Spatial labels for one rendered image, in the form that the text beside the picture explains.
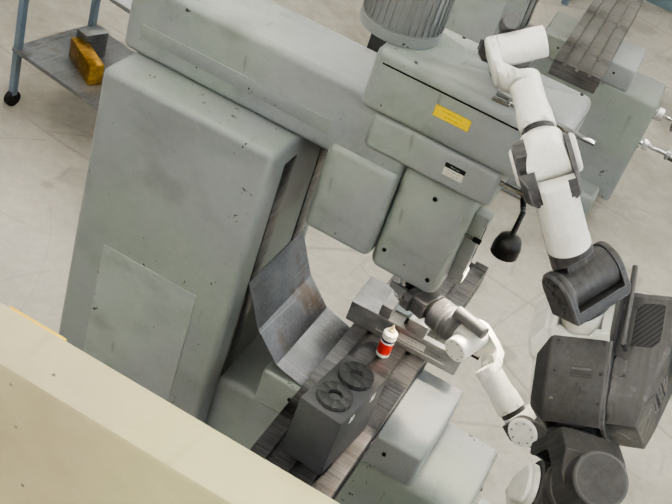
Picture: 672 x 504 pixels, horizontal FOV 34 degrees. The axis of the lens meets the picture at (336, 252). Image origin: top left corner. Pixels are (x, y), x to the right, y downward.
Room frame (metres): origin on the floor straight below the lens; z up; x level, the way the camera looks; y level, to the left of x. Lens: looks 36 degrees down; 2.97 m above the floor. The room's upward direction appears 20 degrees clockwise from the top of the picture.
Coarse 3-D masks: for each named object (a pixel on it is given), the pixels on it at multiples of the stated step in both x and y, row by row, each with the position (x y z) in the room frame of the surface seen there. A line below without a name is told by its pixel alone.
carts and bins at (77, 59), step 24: (24, 0) 4.30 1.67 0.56; (96, 0) 4.72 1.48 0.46; (120, 0) 4.10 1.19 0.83; (24, 24) 4.32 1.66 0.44; (96, 24) 4.74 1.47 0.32; (24, 48) 4.33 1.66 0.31; (48, 48) 4.40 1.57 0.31; (72, 48) 4.37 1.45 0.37; (96, 48) 4.45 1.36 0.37; (120, 48) 4.63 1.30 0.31; (48, 72) 4.21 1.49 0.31; (72, 72) 4.28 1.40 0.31; (96, 72) 4.24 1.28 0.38; (96, 96) 4.16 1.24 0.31
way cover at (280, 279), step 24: (288, 264) 2.48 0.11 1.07; (264, 288) 2.35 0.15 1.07; (288, 288) 2.45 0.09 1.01; (312, 288) 2.55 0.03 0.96; (264, 312) 2.32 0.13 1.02; (288, 312) 2.41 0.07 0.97; (264, 336) 2.27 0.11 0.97; (288, 336) 2.35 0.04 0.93; (312, 336) 2.42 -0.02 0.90; (336, 336) 2.47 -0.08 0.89; (288, 360) 2.29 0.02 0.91; (312, 360) 2.34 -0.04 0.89
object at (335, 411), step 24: (336, 384) 1.98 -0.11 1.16; (360, 384) 2.01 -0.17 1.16; (312, 408) 1.90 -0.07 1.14; (336, 408) 1.91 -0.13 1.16; (360, 408) 1.96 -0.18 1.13; (288, 432) 1.91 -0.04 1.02; (312, 432) 1.89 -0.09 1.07; (336, 432) 1.87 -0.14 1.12; (360, 432) 2.05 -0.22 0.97; (312, 456) 1.89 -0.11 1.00; (336, 456) 1.93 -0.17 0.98
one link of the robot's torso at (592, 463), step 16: (560, 432) 1.70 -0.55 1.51; (576, 432) 1.71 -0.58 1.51; (544, 448) 1.74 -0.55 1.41; (560, 448) 1.66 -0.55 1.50; (576, 448) 1.65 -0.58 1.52; (592, 448) 1.67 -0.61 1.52; (608, 448) 1.69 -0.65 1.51; (560, 464) 1.62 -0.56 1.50; (576, 464) 1.58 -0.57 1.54; (592, 464) 1.59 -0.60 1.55; (608, 464) 1.60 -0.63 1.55; (624, 464) 1.65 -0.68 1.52; (560, 480) 1.59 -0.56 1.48; (576, 480) 1.55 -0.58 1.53; (592, 480) 1.56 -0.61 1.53; (608, 480) 1.57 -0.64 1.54; (624, 480) 1.58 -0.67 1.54; (560, 496) 1.59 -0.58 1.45; (576, 496) 1.54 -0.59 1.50; (592, 496) 1.54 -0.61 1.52; (608, 496) 1.55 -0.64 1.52; (624, 496) 1.56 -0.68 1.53
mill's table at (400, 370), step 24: (480, 264) 2.97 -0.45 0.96; (456, 288) 2.82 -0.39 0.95; (360, 336) 2.43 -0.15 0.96; (336, 360) 2.29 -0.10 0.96; (360, 360) 2.33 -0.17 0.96; (384, 360) 2.36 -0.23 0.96; (408, 360) 2.40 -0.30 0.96; (312, 384) 2.17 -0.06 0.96; (384, 384) 2.28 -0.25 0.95; (408, 384) 2.30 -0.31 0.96; (288, 408) 2.06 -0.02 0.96; (384, 408) 2.18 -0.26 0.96; (264, 432) 1.95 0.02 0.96; (264, 456) 1.87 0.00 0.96; (288, 456) 1.90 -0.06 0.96; (360, 456) 2.01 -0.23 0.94; (312, 480) 1.85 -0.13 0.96; (336, 480) 1.88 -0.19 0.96
